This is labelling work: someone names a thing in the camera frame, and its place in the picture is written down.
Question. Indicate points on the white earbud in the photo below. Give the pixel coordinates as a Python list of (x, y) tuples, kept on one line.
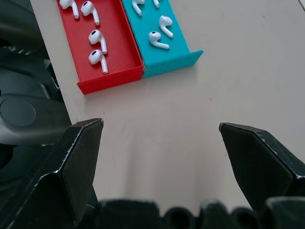
[(96, 38), (69, 6), (89, 10), (166, 23), (156, 2), (155, 38), (96, 58), (137, 4)]

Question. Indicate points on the teal plastic tray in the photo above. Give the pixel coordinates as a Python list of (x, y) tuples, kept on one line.
[(155, 58)]

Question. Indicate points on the red plastic tray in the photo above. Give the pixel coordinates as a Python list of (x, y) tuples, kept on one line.
[(119, 47)]

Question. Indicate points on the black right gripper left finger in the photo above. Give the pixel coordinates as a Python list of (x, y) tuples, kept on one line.
[(71, 171)]

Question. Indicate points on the silver black robot body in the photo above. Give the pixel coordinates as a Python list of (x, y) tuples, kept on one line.
[(21, 95)]

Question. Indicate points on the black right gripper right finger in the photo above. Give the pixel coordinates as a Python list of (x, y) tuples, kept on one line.
[(262, 167)]

